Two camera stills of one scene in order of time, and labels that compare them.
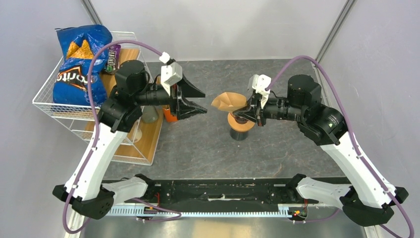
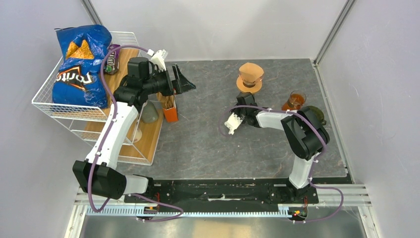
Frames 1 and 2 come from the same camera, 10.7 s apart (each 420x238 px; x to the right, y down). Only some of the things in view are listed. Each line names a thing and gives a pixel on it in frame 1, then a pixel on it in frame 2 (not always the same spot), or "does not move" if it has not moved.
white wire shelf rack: x=127 y=110 does not move
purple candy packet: x=114 y=57 does not move
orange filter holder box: x=170 y=118 does not move
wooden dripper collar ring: x=241 y=127 → x=241 y=86
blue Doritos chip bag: x=79 y=44 does not move
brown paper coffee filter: x=230 y=101 → x=250 y=72
